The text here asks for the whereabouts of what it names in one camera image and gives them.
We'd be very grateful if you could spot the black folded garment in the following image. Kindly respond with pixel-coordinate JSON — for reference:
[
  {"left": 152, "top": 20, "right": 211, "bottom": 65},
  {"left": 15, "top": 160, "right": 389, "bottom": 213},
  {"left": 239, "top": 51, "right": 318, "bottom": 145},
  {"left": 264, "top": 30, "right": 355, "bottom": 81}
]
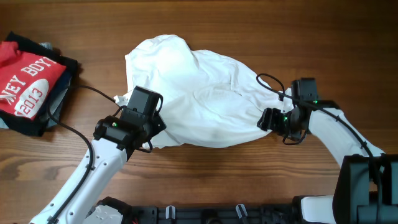
[{"left": 1, "top": 32, "right": 79, "bottom": 136}]

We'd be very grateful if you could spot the red printed folded t-shirt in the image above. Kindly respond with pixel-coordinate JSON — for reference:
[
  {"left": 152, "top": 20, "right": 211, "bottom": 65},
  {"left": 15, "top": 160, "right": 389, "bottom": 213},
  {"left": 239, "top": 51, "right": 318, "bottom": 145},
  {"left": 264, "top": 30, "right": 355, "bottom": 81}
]
[{"left": 1, "top": 42, "right": 66, "bottom": 120}]

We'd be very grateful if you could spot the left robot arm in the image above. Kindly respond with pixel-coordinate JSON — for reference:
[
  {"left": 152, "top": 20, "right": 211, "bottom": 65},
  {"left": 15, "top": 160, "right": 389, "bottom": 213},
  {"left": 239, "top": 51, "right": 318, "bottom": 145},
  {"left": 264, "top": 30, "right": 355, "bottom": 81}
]
[{"left": 31, "top": 86, "right": 166, "bottom": 224}]

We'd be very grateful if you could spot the white t-shirt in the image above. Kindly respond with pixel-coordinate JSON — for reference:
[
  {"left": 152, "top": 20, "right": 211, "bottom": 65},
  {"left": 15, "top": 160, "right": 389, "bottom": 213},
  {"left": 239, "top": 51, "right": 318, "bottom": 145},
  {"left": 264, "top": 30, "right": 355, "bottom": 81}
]
[{"left": 115, "top": 35, "right": 293, "bottom": 148}]

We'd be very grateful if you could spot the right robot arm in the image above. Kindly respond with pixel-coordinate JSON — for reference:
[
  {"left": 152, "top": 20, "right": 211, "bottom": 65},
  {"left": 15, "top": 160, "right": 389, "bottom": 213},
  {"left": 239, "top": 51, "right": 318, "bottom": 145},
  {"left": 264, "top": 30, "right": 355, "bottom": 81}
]
[{"left": 257, "top": 78, "right": 397, "bottom": 223}]

